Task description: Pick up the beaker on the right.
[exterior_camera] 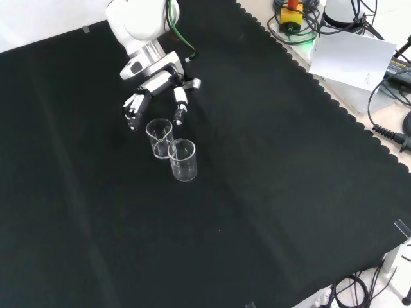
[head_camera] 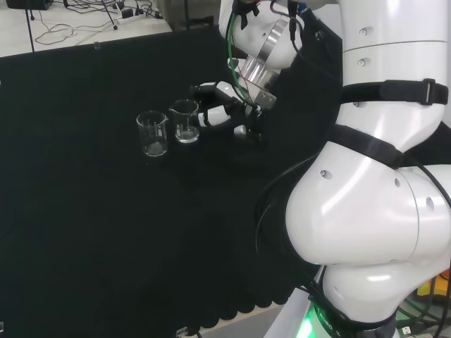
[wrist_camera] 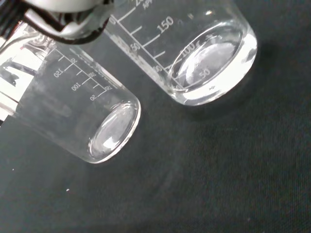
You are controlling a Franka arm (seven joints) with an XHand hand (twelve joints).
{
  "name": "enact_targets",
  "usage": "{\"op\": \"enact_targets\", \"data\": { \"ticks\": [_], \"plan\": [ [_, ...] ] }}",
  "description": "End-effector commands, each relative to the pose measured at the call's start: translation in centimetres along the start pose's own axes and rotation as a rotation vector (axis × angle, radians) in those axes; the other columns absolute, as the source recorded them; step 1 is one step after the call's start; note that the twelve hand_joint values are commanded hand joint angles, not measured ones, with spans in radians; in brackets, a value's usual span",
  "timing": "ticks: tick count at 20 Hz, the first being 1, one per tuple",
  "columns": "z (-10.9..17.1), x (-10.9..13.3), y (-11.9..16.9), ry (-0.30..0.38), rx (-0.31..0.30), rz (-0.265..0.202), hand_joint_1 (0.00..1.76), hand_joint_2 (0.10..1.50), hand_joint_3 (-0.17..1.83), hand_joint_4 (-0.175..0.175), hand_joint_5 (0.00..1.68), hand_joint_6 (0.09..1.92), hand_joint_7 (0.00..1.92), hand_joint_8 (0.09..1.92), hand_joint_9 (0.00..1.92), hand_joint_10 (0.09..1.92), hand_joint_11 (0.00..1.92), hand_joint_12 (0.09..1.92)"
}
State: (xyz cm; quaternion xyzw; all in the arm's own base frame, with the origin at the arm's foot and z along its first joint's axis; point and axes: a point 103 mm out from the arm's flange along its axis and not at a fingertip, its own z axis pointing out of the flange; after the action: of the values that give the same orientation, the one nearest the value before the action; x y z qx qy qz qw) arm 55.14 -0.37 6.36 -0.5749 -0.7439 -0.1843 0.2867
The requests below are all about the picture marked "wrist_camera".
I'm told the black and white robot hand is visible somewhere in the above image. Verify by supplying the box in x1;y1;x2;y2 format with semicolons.
22;0;115;45

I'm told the black bench cloth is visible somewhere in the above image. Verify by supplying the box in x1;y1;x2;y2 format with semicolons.
0;0;311;233

